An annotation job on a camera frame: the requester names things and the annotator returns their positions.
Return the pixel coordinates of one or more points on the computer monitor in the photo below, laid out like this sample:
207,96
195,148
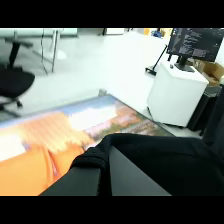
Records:
196,43

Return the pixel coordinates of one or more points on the white cabinet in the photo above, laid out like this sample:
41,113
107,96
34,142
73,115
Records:
175,95

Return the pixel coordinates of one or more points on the black office chair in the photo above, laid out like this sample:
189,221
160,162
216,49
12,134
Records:
13,81

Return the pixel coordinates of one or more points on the white desk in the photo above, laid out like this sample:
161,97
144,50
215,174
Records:
36,32

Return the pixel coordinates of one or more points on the black garment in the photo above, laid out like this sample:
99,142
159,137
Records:
173,160

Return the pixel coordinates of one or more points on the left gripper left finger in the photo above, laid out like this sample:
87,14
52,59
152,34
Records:
83,182

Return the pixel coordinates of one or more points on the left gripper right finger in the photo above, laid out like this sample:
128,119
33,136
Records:
130,178

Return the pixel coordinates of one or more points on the orange garment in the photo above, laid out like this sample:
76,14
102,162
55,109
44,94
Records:
23,175

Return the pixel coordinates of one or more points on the cardboard box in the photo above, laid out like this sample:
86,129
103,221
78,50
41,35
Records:
213,71

